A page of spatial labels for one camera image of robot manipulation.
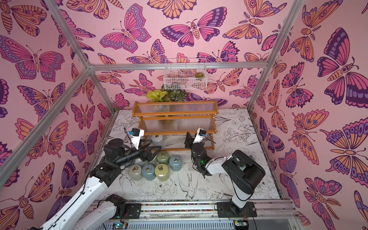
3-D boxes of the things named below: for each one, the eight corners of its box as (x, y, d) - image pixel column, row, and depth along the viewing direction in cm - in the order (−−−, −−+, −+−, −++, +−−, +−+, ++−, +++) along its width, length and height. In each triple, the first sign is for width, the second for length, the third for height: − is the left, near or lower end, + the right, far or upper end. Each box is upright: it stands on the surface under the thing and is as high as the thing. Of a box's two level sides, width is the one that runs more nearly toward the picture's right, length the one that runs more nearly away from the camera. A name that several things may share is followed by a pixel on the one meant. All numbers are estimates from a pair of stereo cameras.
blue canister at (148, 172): (144, 180, 86) (140, 175, 79) (146, 170, 90) (142, 164, 83) (156, 180, 86) (154, 175, 79) (158, 170, 90) (155, 164, 83)
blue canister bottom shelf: (170, 171, 89) (168, 166, 83) (171, 162, 94) (169, 155, 87) (182, 171, 89) (181, 165, 82) (182, 162, 93) (181, 155, 86)
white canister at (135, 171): (131, 180, 86) (126, 175, 79) (134, 170, 90) (129, 164, 83) (144, 180, 86) (140, 175, 79) (146, 170, 90) (142, 164, 83)
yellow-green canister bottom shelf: (156, 181, 86) (153, 176, 78) (158, 169, 90) (155, 163, 83) (168, 181, 86) (166, 176, 78) (169, 169, 90) (167, 163, 83)
